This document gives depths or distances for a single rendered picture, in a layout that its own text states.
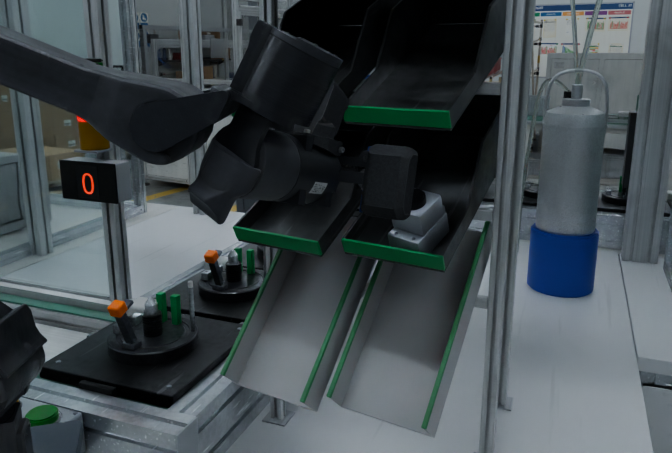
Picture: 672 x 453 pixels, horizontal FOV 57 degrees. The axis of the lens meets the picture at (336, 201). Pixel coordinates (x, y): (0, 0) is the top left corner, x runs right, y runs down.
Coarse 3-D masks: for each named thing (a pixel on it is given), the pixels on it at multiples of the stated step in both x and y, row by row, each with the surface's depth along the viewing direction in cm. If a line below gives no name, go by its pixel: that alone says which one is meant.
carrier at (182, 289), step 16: (224, 256) 137; (240, 256) 126; (208, 272) 122; (224, 272) 127; (240, 272) 122; (256, 272) 127; (176, 288) 124; (208, 288) 118; (224, 288) 117; (240, 288) 118; (256, 288) 118; (208, 304) 116; (224, 304) 116; (240, 304) 116; (224, 320) 111; (240, 320) 110
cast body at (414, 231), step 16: (416, 192) 71; (416, 208) 70; (432, 208) 71; (400, 224) 72; (416, 224) 70; (432, 224) 71; (448, 224) 75; (400, 240) 72; (416, 240) 71; (432, 240) 72
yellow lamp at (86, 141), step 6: (78, 126) 108; (84, 126) 107; (90, 126) 107; (78, 132) 109; (84, 132) 108; (90, 132) 107; (96, 132) 108; (84, 138) 108; (90, 138) 108; (96, 138) 108; (102, 138) 109; (84, 144) 108; (90, 144) 108; (96, 144) 108; (102, 144) 109; (108, 144) 110; (90, 150) 108
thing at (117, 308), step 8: (112, 304) 91; (120, 304) 90; (128, 304) 92; (112, 312) 90; (120, 312) 90; (120, 320) 92; (128, 320) 93; (120, 328) 93; (128, 328) 93; (128, 336) 93
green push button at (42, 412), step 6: (36, 408) 82; (42, 408) 82; (48, 408) 82; (54, 408) 82; (30, 414) 81; (36, 414) 81; (42, 414) 81; (48, 414) 81; (54, 414) 81; (30, 420) 80; (36, 420) 79; (42, 420) 80; (48, 420) 80; (54, 420) 81
